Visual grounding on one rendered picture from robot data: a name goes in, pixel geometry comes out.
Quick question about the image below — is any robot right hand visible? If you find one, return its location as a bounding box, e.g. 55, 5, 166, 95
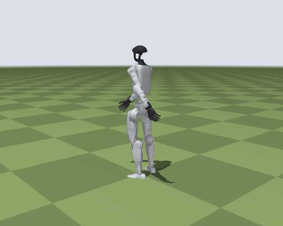
118, 96, 132, 112

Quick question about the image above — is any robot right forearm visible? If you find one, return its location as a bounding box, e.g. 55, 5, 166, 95
129, 94, 137, 101

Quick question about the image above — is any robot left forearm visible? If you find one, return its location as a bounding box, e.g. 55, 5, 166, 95
133, 85, 149, 108

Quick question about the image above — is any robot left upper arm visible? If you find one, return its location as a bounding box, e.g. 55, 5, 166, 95
127, 66, 142, 89

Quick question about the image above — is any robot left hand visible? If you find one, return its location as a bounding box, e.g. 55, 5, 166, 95
145, 102, 161, 121

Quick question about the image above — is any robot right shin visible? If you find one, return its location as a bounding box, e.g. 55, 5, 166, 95
145, 136, 155, 168

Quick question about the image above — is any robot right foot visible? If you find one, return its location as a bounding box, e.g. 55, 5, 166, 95
145, 166, 156, 173

